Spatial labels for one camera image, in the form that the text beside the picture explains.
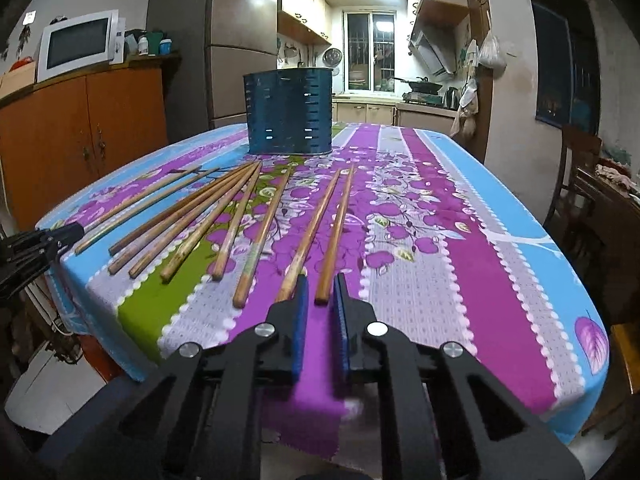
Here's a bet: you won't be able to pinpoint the wooden chopstick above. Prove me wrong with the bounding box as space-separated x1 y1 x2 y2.
74 167 222 256
85 165 201 232
129 162 255 278
107 162 256 275
160 162 262 284
314 165 356 306
210 162 262 282
232 168 292 310
276 172 340 301
108 162 250 256

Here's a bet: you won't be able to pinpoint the lower kitchen cabinets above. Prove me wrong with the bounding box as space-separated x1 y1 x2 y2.
332 96 456 134

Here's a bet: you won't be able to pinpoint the kitchen cabinets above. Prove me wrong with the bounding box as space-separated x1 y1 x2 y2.
332 96 456 134
277 0 332 46

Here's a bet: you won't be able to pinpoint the kitchen window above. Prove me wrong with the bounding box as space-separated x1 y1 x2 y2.
343 11 396 93

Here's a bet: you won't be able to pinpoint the upper kitchen cabinets left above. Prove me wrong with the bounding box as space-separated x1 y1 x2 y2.
277 0 332 46

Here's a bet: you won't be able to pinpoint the floral purple blue tablecloth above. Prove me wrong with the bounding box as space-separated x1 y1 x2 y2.
46 124 609 442

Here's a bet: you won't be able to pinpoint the orange wooden cabinet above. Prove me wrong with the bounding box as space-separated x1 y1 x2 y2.
1 54 180 231

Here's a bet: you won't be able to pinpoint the cardboard box on cabinet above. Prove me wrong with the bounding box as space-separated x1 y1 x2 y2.
0 62 37 99

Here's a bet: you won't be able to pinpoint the white microwave oven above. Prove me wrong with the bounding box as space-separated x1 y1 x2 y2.
36 10 124 82

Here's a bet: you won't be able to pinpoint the blue perforated utensil holder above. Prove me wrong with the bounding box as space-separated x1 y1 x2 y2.
243 67 332 156

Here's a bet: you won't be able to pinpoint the white bottle on cabinet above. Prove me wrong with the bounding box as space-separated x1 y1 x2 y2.
138 35 149 55

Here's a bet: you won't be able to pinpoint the electric kettle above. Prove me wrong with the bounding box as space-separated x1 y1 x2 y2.
445 86 460 110

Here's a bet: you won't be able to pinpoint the black wok pan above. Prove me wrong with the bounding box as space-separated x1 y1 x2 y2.
393 76 442 96

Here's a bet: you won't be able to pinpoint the blue lidded jar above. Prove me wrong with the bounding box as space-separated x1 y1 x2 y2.
158 38 172 55

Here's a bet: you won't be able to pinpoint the dark wooden side table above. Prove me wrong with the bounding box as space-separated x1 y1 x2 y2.
577 169 639 326

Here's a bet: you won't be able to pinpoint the steel range hood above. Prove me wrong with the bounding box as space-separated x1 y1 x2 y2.
409 23 457 80

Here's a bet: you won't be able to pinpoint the dark wooden chair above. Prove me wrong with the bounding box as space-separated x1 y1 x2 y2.
544 125 602 245

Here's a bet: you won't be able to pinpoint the white hanging plastic bag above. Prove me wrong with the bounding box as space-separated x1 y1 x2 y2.
478 29 506 72

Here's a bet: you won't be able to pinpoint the grey refrigerator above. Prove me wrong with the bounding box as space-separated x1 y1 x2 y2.
145 0 277 143

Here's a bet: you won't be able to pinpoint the dark blue framed window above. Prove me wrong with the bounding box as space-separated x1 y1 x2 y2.
532 0 601 134

